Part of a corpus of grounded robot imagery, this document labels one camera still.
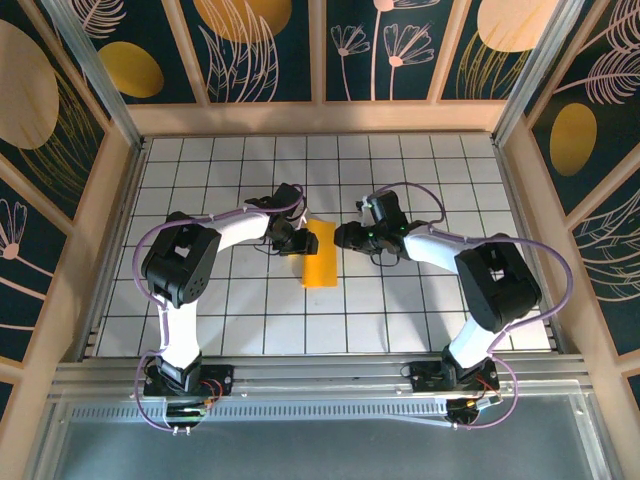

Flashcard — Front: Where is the grey metal platform panel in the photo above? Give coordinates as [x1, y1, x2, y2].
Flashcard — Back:
[29, 397, 619, 480]

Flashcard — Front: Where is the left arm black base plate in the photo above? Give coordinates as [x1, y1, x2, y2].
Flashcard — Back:
[143, 363, 236, 400]

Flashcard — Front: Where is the long aluminium mounting beam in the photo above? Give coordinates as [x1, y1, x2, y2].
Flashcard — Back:
[52, 353, 591, 399]

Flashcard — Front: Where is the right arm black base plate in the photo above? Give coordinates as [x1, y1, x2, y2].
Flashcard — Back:
[408, 359, 501, 394]

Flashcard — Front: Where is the black electronics board with wires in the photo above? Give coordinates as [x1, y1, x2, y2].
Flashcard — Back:
[446, 396, 503, 422]
[164, 398, 215, 422]

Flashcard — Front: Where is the white slotted cable duct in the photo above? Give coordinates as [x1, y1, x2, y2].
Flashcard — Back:
[67, 397, 451, 422]

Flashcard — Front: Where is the aluminium side rail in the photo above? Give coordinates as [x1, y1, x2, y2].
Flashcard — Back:
[492, 132, 571, 357]
[74, 137, 149, 361]

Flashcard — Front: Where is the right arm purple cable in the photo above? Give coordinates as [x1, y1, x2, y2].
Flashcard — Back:
[367, 182, 575, 432]

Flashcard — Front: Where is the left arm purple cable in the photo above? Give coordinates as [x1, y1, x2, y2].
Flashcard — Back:
[132, 183, 307, 434]

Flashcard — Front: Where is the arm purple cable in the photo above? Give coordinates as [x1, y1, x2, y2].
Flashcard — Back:
[367, 182, 575, 432]
[132, 183, 307, 434]

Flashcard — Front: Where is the orange cloth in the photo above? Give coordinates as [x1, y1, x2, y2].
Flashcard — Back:
[301, 218, 340, 290]

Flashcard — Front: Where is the aluminium corner post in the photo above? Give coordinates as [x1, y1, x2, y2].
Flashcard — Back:
[39, 0, 147, 151]
[492, 0, 586, 146]

